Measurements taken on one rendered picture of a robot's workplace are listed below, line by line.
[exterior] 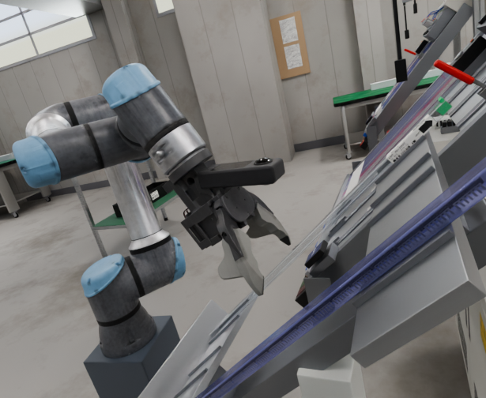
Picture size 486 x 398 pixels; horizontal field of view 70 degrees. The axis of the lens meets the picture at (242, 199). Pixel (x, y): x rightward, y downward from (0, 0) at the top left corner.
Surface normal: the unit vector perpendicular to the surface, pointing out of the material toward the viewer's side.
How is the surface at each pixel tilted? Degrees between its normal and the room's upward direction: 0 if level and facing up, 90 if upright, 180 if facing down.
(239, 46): 90
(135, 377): 90
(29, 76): 90
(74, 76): 90
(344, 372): 0
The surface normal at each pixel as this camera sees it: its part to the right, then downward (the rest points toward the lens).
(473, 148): -0.38, 0.37
